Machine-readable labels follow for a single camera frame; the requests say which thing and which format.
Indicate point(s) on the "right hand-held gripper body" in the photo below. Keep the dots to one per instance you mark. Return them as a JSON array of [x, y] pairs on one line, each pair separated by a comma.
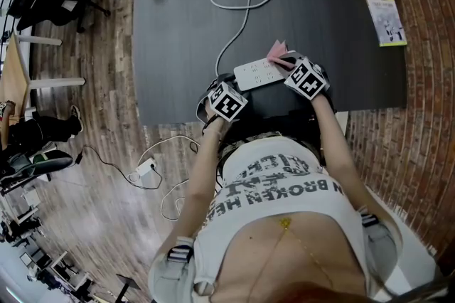
[[305, 81]]

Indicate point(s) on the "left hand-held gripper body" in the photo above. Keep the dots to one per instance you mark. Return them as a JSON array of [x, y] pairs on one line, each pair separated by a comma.
[[227, 102]]

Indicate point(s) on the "pink cloth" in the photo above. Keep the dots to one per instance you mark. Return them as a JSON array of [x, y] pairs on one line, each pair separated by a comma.
[[275, 52]]

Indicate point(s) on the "person's left forearm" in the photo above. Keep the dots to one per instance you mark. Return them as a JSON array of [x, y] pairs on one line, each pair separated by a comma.
[[204, 166]]

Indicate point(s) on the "person's right forearm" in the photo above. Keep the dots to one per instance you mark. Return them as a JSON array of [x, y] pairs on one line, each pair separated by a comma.
[[334, 148]]

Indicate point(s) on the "black jeans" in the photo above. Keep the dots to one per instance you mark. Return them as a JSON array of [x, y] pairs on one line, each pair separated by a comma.
[[270, 123]]

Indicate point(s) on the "yellow-edged booklet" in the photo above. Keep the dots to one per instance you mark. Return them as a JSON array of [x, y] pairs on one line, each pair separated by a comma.
[[385, 18]]

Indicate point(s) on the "white floor power strip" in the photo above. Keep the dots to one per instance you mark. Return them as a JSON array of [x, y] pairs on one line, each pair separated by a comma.
[[145, 168]]

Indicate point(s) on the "white printed t-shirt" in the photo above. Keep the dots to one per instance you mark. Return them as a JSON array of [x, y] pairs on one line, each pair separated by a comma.
[[284, 195]]

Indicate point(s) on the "black charger brick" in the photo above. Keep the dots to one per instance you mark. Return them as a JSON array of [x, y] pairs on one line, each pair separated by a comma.
[[77, 158]]

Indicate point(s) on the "black green office chair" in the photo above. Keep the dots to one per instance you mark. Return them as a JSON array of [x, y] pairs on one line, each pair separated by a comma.
[[49, 163]]

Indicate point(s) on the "wooden table white legs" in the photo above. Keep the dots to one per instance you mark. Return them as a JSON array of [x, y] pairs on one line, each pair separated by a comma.
[[14, 77]]

